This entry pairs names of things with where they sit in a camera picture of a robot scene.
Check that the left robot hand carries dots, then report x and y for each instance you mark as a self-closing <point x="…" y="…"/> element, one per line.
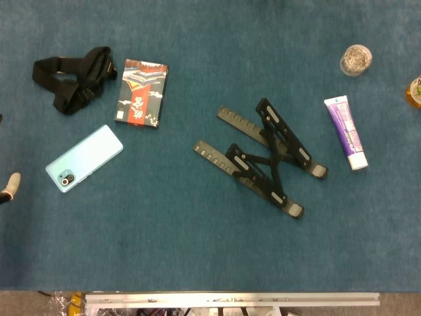
<point x="13" y="184"/>

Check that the black folding laptop stand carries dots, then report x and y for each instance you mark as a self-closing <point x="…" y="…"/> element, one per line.
<point x="273" y="158"/>

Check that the light blue smartphone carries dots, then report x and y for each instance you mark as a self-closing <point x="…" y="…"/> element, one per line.
<point x="85" y="158"/>

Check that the clear plastic bag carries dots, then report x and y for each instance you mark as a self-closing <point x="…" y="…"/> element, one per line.
<point x="57" y="304"/>

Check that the patterned red black card box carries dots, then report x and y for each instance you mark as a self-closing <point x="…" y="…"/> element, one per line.
<point x="141" y="95"/>

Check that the teal table cloth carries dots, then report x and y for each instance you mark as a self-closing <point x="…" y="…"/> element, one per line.
<point x="197" y="247"/>

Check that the purple white toothpaste tube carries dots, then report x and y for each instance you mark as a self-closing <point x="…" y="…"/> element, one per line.
<point x="345" y="131"/>

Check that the clear jar of paper clips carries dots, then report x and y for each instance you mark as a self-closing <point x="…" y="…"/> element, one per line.
<point x="355" y="61"/>

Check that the amber tea bottle green label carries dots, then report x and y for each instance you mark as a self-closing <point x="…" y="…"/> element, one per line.
<point x="415" y="95"/>

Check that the aluminium frame rail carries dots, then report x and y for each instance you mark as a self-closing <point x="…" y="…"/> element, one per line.
<point x="230" y="300"/>

